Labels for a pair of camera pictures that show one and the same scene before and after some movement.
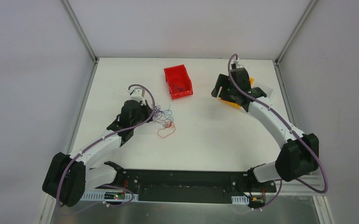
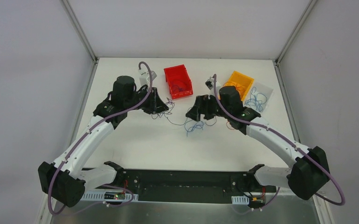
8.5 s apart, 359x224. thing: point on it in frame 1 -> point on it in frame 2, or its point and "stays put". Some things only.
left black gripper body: [143, 110] -> [152, 100]
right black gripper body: [239, 77] -> [206, 105]
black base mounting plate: [187, 186] stays put
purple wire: [176, 88] stays put
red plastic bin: [178, 81] stays put
